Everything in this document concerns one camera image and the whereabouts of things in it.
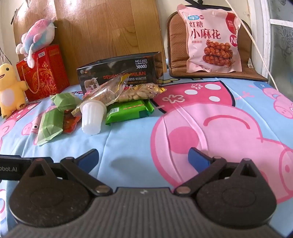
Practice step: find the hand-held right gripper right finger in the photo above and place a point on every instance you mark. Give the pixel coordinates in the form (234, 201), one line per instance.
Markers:
(196, 159)

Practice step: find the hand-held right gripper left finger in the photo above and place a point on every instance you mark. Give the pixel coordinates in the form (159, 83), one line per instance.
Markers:
(88, 158)

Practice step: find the white jelly cup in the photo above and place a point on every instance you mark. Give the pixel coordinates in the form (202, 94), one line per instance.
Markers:
(91, 119)

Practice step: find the dark cardboard box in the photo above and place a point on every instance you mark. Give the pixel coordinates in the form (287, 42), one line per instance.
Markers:
(137, 68)

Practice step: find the red snack packet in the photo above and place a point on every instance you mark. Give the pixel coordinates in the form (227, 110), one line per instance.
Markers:
(69, 123)

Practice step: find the pale green snack packet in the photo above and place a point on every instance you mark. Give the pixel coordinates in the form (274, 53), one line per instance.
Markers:
(49, 125)
(66, 100)

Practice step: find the cartoon pig printed bedsheet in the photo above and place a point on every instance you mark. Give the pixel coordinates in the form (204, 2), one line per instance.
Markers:
(137, 141)

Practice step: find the dark green wafer packet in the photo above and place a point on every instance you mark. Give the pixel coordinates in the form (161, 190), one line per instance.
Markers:
(128, 111)

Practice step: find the yellow plush duck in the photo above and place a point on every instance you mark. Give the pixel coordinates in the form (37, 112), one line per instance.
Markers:
(9, 91)

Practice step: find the clear peanut bag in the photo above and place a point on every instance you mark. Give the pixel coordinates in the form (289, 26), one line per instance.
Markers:
(137, 91)

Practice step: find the red gift bag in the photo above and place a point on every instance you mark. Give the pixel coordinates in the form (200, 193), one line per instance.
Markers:
(48, 75)

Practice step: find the brown seat cushion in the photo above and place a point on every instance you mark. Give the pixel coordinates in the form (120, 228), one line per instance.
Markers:
(176, 57)

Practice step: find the pink snack bag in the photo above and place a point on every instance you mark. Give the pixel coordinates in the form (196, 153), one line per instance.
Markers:
(206, 34)

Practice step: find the wooden headboard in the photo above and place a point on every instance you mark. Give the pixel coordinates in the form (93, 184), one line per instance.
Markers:
(103, 27)

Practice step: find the pink blue plush whale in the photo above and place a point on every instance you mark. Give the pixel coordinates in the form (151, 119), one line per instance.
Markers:
(39, 34)

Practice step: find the frosted glass window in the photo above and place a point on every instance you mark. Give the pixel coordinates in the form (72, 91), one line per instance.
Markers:
(281, 45)

